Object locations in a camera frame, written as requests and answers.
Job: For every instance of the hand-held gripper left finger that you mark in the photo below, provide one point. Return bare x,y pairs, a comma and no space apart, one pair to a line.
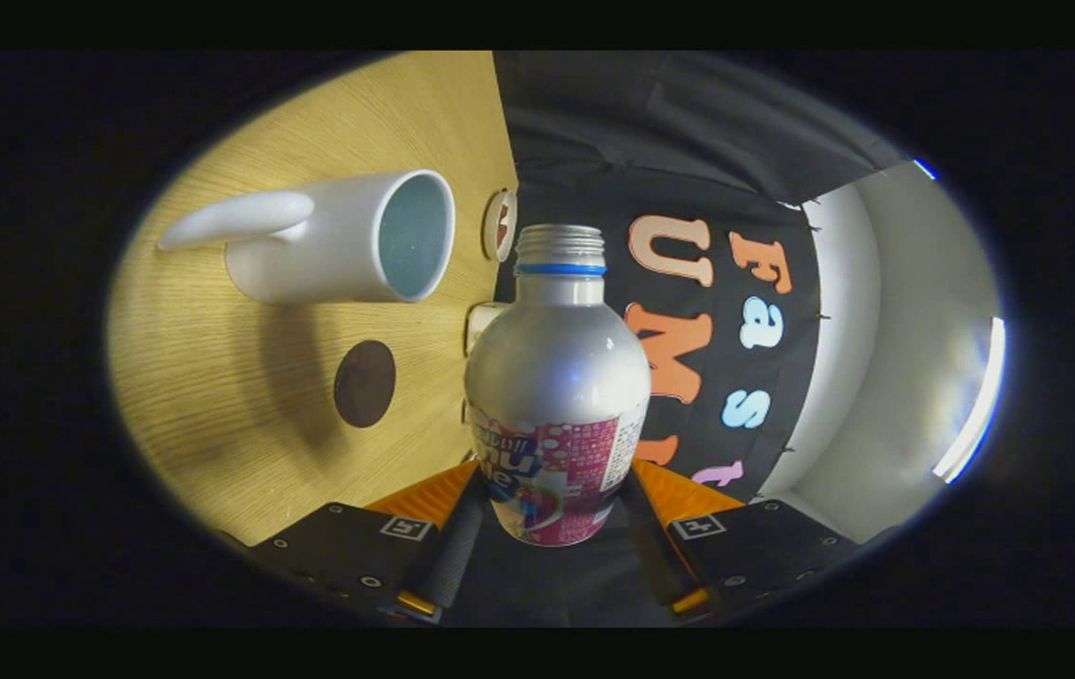
453,556

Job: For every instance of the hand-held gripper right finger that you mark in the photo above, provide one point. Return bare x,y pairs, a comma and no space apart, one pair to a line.
660,566

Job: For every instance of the dark brown round coaster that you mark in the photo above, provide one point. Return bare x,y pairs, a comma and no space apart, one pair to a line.
365,384

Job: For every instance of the silver juice bottle pink label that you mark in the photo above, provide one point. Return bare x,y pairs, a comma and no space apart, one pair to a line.
556,368

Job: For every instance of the white cup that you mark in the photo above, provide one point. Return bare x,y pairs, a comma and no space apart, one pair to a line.
330,245

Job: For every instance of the white toaster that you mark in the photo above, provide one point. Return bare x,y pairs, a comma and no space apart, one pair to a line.
481,321

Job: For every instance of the wooden table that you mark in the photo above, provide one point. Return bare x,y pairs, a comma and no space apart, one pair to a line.
217,377

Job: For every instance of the white round plate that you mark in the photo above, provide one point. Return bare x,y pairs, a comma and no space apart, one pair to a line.
490,226

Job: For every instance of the ceiling light strip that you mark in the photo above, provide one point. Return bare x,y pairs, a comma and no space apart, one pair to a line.
976,415

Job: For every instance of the black backdrop cloth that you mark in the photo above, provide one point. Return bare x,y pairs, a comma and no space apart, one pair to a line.
688,123

